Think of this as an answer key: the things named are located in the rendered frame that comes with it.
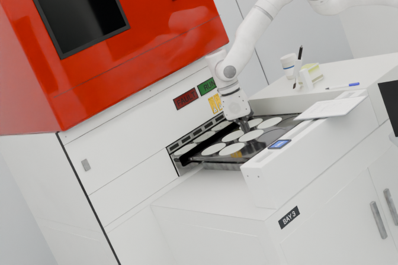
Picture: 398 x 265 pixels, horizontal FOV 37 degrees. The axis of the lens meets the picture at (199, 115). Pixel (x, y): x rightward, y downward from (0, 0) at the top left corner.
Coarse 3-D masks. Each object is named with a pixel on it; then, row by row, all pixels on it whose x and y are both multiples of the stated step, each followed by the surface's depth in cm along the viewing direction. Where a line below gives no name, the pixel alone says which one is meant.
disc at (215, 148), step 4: (216, 144) 230; (220, 144) 228; (224, 144) 226; (208, 148) 229; (212, 148) 227; (216, 148) 225; (220, 148) 223; (204, 152) 227; (208, 152) 225; (212, 152) 223
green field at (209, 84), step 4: (208, 80) 240; (212, 80) 241; (204, 84) 238; (208, 84) 240; (212, 84) 241; (200, 88) 237; (204, 88) 238; (208, 88) 239; (212, 88) 241; (204, 92) 238
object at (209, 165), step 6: (204, 162) 232; (210, 162) 229; (216, 162) 226; (222, 162) 224; (228, 162) 221; (234, 162) 218; (204, 168) 233; (210, 168) 230; (216, 168) 227; (222, 168) 224; (228, 168) 221; (234, 168) 218
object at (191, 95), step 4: (188, 92) 233; (192, 92) 235; (180, 96) 231; (184, 96) 232; (188, 96) 233; (192, 96) 235; (196, 96) 236; (176, 100) 230; (180, 100) 231; (184, 100) 232; (188, 100) 233; (192, 100) 234; (176, 104) 230; (180, 104) 231; (184, 104) 232
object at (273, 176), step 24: (312, 120) 193; (336, 120) 191; (360, 120) 198; (288, 144) 180; (312, 144) 184; (336, 144) 191; (240, 168) 178; (264, 168) 172; (288, 168) 177; (312, 168) 183; (264, 192) 175; (288, 192) 177
